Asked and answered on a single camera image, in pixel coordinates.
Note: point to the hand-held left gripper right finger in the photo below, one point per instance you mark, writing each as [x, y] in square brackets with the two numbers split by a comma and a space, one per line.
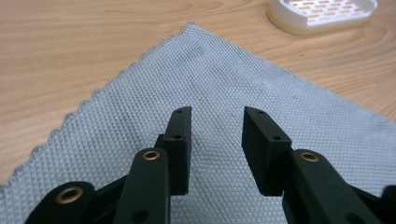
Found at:
[264, 155]

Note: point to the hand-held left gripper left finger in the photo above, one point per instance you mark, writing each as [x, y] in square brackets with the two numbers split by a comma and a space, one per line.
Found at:
[177, 155]

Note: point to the grey textured cloth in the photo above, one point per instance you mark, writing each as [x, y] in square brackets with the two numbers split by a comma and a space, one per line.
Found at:
[205, 102]

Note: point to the white soap dish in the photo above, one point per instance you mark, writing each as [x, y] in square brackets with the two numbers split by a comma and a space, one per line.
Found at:
[322, 14]

